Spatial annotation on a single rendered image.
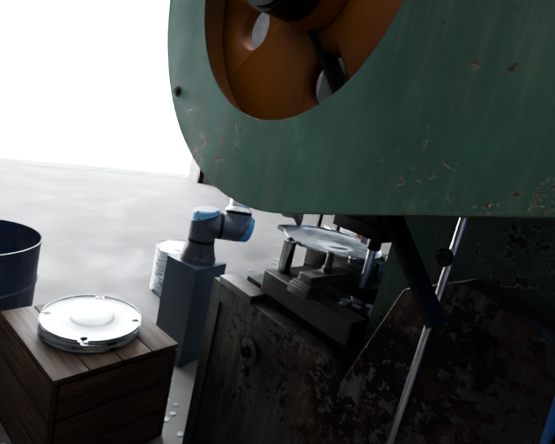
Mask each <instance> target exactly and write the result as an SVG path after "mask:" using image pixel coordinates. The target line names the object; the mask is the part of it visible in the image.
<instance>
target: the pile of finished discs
mask: <svg viewBox="0 0 555 444"><path fill-rule="evenodd" d="M97 298H99V296H96V295H95V294H84V295H74V296H69V297H65V298H61V299H59V300H55V301H53V302H51V303H49V304H47V305H46V306H45V307H44V308H43V309H42V311H41V312H40V314H39V317H38V334H39V336H40V337H43V338H42V340H43V341H44V342H45V343H47V344H49V345H51V346H53V347H55V348H56V349H59V350H63V351H67V352H75V353H100V352H110V351H112V349H111V348H114V349H115V350H116V349H119V348H122V347H123V346H125V345H127V344H129V343H131V342H132V341H133V340H134V339H135V338H136V337H137V335H138V333H139V330H140V326H141V314H140V312H139V311H138V309H137V308H136V307H134V306H133V305H131V304H130V303H129V302H127V301H125V300H120V299H117V298H114V297H110V296H105V295H104V297H101V298H100V299H97ZM96 299H97V300H96Z"/></svg>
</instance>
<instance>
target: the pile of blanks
mask: <svg viewBox="0 0 555 444"><path fill-rule="evenodd" d="M168 255H169V254H167V253H165V252H163V251H161V250H159V249H158V247H157V245H156V251H155V256H154V262H153V269H152V279H151V283H150V288H151V290H152V292H154V293H155V294H157V295H159V296H161V291H162V285H163V281H164V276H165V270H166V265H167V256H168Z"/></svg>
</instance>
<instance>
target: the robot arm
mask: <svg viewBox="0 0 555 444"><path fill-rule="evenodd" d="M282 216H283V217H287V218H293V219H294V221H295V223H296V225H297V226H301V223H302V220H303V218H304V214H282ZM254 227H255V218H254V217H252V211H251V210H250V209H249V207H247V206H245V205H243V204H240V203H238V202H236V201H234V200H233V199H232V198H231V200H230V205H229V206H228V207H226V210H225V212H221V210H220V209H219V208H218V207H213V206H199V207H196V208H195V209H194V210H193V211H192V215H191V218H190V224H189V233H188V238H187V241H186V243H185V245H184V247H183V249H182V251H181V254H180V258H181V259H182V260H183V261H184V262H185V263H189V264H193V265H197V266H210V265H213V264H214V263H215V261H216V256H215V248H214V243H215V239H219V240H225V241H236V242H247V241H248V240H249V239H250V237H251V235H252V233H253V231H254Z"/></svg>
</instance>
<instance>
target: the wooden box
mask: <svg viewBox="0 0 555 444"><path fill-rule="evenodd" d="M48 304H49V303H48ZM46 305H47V304H42V305H37V306H34V307H33V306H31V307H22V308H16V309H11V310H5V311H1V312H0V316H1V318H0V422H1V424H2V426H3V428H4V430H5V431H6V433H7V435H8V437H9V438H10V440H11V443H12V444H145V443H147V442H149V441H151V440H154V439H156V438H157V437H159V436H160V435H161V434H162V430H163V425H164V420H165V415H166V410H167V408H166V407H167V401H168V396H169V391H170V386H171V381H172V379H171V378H172V376H173V371H174V362H175V358H176V352H177V348H178V343H177V342H175V341H174V340H173V339H172V338H171V337H170V336H169V335H168V334H166V333H165V332H164V331H163V330H162V329H160V328H159V327H158V326H157V325H155V324H154V323H153V322H151V321H150V320H149V319H148V318H147V317H145V316H144V315H143V314H142V313H140V314H141V326H140V330H139V333H138V335H137V337H136V338H135V339H134V340H133V341H132V342H131V343H129V344H127V345H125V346H123V347H122V348H119V349H116V350H115V349H114V348H111V349H112V351H106V352H100V353H75V352H69V351H63V350H59V349H56V348H55V347H53V346H51V345H49V344H47V343H45V342H44V341H43V340H42V338H43V337H40V336H39V334H38V317H39V314H40V312H41V311H42V309H43V308H44V307H45V306H46Z"/></svg>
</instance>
